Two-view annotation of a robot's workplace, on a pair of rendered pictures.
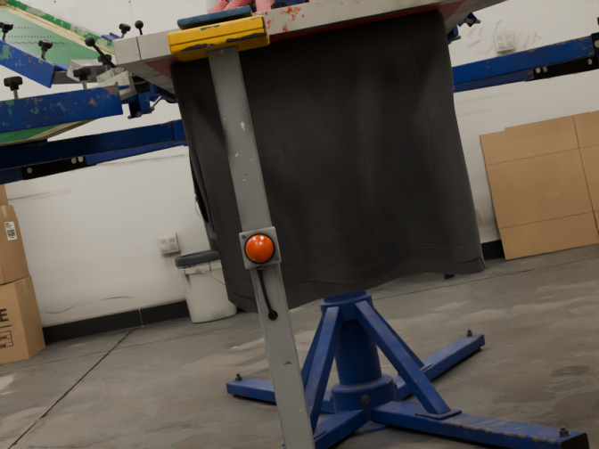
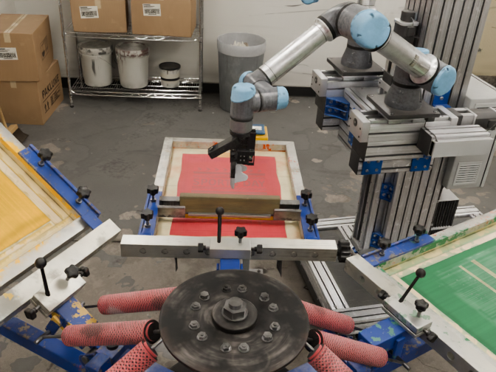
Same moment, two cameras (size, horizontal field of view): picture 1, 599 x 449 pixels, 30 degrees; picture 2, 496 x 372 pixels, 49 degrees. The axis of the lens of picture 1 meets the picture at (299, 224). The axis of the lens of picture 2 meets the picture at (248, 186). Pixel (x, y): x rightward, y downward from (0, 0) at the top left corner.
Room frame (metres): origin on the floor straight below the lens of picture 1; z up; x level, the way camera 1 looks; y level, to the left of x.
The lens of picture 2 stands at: (3.96, -0.14, 2.09)
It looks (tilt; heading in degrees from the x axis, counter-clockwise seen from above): 31 degrees down; 176
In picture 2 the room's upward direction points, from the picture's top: 3 degrees clockwise
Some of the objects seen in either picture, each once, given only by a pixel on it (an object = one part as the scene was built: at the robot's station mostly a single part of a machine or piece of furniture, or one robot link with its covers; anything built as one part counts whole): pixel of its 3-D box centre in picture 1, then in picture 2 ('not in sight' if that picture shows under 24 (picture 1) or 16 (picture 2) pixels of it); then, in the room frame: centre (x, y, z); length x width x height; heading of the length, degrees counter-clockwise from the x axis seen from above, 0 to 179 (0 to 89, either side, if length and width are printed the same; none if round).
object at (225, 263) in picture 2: not in sight; (229, 271); (2.67, -0.08, 1.02); 0.17 x 0.06 x 0.05; 179
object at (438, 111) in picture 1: (330, 168); not in sight; (1.81, -0.07, 0.74); 0.45 x 0.03 x 0.43; 89
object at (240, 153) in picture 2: not in sight; (241, 146); (2.31, -0.04, 1.26); 0.09 x 0.08 x 0.12; 90
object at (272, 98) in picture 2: not in sight; (268, 97); (2.25, 0.04, 1.41); 0.11 x 0.11 x 0.08; 23
